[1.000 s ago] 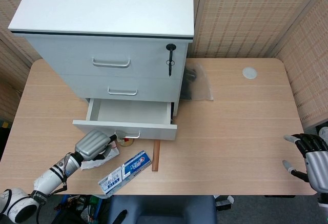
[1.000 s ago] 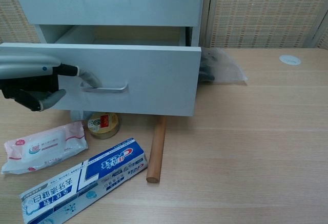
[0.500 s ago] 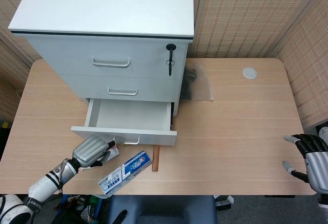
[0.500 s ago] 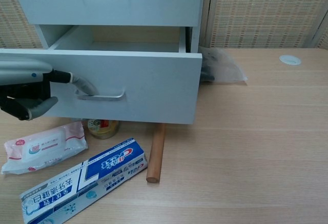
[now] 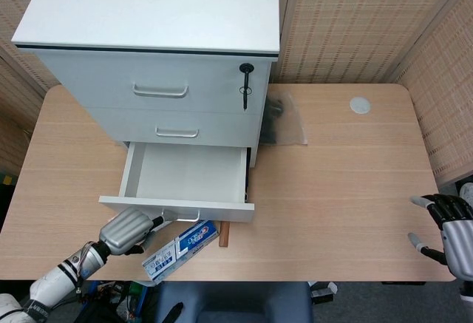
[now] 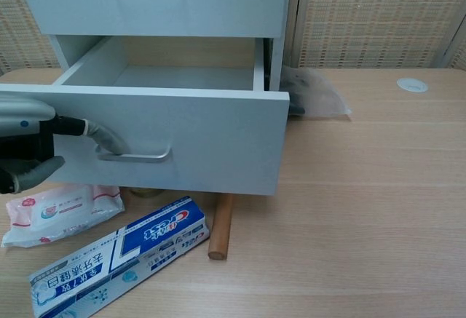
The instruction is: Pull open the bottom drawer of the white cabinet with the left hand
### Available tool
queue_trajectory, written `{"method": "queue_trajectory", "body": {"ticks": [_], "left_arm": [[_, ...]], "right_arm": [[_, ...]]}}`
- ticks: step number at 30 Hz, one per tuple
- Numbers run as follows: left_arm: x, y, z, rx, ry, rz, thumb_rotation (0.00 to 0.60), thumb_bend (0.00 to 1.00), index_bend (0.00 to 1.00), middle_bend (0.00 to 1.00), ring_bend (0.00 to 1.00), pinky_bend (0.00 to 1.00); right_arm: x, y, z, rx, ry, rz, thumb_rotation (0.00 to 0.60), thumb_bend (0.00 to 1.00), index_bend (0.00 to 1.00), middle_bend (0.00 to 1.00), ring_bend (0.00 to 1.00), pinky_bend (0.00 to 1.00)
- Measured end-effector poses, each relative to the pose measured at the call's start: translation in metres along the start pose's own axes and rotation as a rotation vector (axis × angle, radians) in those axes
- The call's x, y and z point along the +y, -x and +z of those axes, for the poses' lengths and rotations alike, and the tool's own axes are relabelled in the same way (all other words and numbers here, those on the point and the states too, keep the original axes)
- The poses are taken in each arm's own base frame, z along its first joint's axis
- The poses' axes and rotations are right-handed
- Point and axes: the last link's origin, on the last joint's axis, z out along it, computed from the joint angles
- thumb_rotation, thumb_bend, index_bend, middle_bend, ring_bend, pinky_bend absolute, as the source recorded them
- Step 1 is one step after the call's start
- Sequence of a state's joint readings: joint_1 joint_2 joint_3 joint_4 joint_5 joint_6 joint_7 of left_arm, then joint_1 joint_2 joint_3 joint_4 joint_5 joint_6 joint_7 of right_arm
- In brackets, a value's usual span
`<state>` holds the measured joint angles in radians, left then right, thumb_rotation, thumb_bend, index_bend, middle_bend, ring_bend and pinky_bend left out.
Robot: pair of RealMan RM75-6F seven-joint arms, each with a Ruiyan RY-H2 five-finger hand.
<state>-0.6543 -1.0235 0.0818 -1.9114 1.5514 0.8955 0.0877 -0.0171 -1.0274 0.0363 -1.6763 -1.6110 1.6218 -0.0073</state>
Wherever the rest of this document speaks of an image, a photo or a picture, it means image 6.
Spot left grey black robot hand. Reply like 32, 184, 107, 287
0, 114, 130, 195

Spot white drawer cabinet frame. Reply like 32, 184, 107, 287
49, 0, 304, 92

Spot wooden rolling pin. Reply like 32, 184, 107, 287
207, 193, 234, 261

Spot blue white toothpaste box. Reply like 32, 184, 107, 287
28, 194, 211, 318

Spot round gold tin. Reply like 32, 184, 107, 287
129, 188, 163, 201

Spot woven bamboo screen panel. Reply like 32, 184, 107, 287
0, 0, 61, 76
293, 0, 466, 71

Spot white bottom drawer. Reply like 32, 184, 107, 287
0, 35, 291, 199

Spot pink wet wipes pack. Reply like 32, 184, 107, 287
0, 183, 126, 249

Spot clear plastic bag dark contents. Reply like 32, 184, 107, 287
279, 65, 353, 118

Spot white round cable grommet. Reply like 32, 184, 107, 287
396, 76, 429, 94

